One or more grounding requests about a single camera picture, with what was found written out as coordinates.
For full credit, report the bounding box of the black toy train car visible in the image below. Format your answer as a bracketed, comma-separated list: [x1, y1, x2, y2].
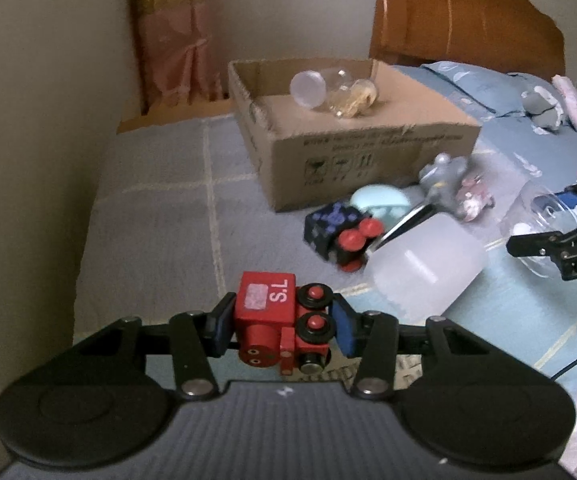
[303, 201, 385, 273]

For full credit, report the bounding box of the grey toy figure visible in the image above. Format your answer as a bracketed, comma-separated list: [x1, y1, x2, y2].
[418, 154, 469, 211]

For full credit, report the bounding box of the pink curtain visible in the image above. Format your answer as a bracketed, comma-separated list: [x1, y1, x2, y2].
[128, 0, 224, 111]

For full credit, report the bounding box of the white translucent plastic container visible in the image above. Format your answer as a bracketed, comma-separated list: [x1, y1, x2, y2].
[368, 212, 489, 322]

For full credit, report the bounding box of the pink toy figure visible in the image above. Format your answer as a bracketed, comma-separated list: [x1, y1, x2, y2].
[455, 174, 496, 221]

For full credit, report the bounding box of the light blue oval case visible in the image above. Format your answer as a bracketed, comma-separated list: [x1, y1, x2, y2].
[351, 184, 411, 231]

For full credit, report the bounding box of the clear plastic cup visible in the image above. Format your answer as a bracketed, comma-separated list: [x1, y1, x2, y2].
[501, 180, 577, 278]

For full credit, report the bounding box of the cardboard box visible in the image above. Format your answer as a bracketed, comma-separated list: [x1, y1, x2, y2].
[227, 58, 483, 213]

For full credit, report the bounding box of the wooden headboard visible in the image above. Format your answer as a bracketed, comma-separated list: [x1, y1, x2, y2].
[368, 0, 566, 81]

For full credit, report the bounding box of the wooden bedside cabinet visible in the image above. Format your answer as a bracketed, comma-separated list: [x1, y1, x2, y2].
[116, 100, 234, 133]

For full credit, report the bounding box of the grey plush toy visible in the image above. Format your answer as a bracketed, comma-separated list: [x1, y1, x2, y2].
[521, 85, 566, 133]

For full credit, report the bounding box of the light blue pillow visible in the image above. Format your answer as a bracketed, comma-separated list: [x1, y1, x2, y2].
[408, 60, 577, 122]

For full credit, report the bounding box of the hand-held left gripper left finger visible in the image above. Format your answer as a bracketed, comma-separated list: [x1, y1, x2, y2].
[71, 292, 239, 402]

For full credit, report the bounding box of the red wooden toy train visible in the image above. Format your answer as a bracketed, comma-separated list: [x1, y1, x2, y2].
[233, 271, 339, 376]

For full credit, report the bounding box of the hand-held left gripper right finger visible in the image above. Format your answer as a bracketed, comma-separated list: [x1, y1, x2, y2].
[331, 292, 499, 402]

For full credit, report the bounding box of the light blue printed quilt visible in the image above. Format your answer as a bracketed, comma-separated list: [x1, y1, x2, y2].
[348, 110, 577, 411]

